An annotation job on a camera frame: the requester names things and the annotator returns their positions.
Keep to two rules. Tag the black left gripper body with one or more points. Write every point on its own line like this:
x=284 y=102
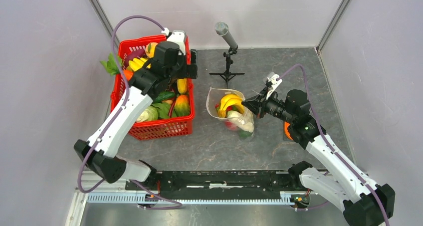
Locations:
x=179 y=71

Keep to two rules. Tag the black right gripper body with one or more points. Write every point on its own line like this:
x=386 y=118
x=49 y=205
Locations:
x=276 y=107

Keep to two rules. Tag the yellow banana bunch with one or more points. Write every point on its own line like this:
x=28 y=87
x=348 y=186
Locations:
x=228 y=101
x=137 y=63

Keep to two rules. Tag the clear dotted zip bag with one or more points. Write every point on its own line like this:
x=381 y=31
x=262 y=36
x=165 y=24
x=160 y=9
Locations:
x=213 y=101

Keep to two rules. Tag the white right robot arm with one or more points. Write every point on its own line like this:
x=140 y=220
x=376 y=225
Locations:
x=362 y=200

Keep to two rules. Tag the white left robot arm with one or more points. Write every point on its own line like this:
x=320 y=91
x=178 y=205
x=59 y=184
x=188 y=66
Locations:
x=98 y=152

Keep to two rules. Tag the yellow squash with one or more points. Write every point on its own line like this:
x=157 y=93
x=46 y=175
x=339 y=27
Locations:
x=182 y=85

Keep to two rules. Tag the orange tape roll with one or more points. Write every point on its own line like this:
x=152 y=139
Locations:
x=286 y=132

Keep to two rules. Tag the yellow peach with leaf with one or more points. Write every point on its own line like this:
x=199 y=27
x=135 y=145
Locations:
x=150 y=49

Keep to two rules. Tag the purple sweet potato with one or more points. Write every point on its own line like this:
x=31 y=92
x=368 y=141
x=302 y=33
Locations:
x=134 y=54

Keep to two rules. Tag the green cucumber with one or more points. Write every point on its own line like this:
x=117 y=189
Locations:
x=163 y=96

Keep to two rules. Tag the orange toy carrot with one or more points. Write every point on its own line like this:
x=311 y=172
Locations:
x=128 y=74

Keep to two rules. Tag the pale green cabbage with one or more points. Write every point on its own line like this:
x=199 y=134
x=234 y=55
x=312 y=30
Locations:
x=150 y=114

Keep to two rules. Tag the green lettuce leaf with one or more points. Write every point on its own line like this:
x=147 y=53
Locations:
x=113 y=64

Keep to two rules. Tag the red plastic basket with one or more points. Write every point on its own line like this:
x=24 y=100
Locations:
x=160 y=128

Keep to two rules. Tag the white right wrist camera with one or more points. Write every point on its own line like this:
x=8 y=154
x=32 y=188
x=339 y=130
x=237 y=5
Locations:
x=272 y=81

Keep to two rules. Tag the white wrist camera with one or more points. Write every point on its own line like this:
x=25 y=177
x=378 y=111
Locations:
x=272 y=81
x=177 y=36

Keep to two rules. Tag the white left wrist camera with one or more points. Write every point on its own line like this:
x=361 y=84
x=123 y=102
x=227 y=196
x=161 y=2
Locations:
x=177 y=36

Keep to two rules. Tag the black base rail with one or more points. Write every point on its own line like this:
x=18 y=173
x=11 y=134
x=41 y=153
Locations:
x=222 y=185

